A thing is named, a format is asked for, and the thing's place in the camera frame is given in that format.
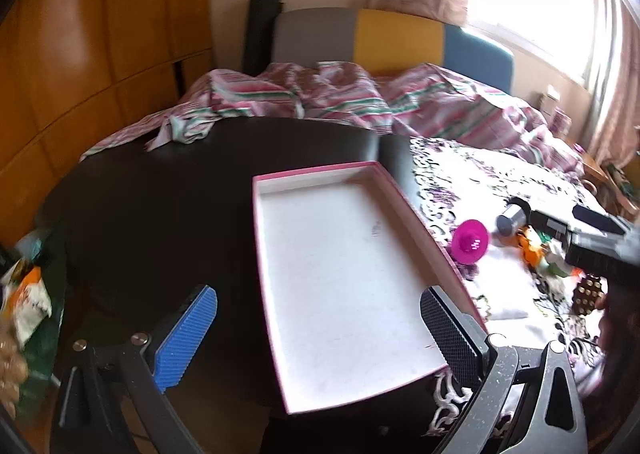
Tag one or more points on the wooden wardrobe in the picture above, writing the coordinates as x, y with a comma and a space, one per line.
75, 59

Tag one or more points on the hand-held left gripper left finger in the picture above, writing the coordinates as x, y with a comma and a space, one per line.
184, 336

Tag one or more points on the small white box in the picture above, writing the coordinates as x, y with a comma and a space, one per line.
551, 102

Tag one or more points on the white floral embroidered tablecloth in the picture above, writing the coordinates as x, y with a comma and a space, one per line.
500, 279

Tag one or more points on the pink shallow cardboard box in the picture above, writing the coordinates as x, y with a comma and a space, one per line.
340, 284

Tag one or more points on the brown knobbed massager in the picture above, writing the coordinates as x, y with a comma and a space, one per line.
587, 294

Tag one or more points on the grey yellow blue headboard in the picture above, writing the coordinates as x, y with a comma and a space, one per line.
395, 39

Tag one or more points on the cluttered wooden side table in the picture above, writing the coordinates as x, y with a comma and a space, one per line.
607, 184

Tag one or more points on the black rolled mat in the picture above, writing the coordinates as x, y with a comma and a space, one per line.
261, 29

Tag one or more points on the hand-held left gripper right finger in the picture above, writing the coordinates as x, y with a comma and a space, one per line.
450, 334

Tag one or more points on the small pink patterned box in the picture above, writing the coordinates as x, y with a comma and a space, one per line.
561, 123

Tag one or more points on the magenta plastic spool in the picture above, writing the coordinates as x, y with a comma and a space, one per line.
471, 241

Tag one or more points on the green plastic bag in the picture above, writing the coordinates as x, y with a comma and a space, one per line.
42, 349

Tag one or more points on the person's red clothing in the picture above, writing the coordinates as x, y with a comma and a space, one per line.
622, 339

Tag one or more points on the orange toy block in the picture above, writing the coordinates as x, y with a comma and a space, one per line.
531, 246

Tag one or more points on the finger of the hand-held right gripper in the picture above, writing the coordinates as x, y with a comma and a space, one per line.
550, 224
597, 220

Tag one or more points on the pink striped blanket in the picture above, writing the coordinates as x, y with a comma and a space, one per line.
425, 94

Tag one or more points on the grey black cylinder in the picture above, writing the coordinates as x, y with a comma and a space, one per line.
512, 223

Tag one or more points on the orange white snack packet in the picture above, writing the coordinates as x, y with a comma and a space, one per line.
27, 301

